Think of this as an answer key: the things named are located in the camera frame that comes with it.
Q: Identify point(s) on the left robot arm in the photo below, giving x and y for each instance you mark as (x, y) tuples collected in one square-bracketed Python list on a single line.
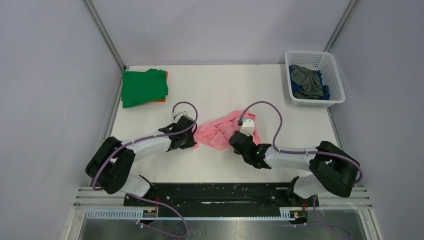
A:
[(111, 164)]

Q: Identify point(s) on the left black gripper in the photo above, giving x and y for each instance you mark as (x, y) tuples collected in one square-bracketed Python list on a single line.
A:
[(190, 143)]

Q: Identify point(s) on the folded green t-shirt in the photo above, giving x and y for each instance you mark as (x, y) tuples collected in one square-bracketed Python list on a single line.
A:
[(139, 87)]

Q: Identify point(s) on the pink t-shirt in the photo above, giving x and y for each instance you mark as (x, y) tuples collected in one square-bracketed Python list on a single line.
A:
[(216, 133)]

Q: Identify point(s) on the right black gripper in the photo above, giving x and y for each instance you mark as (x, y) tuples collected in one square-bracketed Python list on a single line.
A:
[(251, 138)]

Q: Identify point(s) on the white plastic basket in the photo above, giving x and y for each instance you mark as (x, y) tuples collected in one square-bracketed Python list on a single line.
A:
[(320, 61)]

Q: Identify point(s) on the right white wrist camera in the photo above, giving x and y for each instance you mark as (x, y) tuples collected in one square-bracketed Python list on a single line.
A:
[(247, 126)]

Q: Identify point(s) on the blue t-shirt in basket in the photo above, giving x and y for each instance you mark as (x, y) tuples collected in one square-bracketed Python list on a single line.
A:
[(326, 91)]

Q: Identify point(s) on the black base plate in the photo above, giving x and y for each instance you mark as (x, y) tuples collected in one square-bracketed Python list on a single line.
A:
[(226, 199)]

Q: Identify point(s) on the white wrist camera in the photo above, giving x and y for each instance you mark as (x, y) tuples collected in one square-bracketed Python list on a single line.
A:
[(177, 116), (247, 126)]

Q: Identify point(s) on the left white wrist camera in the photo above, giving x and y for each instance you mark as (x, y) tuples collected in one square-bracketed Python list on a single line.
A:
[(177, 116)]

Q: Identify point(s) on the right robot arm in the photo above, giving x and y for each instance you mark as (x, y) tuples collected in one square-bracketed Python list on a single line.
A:
[(331, 169)]

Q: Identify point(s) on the white slotted cable duct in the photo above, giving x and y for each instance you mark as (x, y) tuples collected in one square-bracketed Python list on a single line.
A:
[(143, 215)]

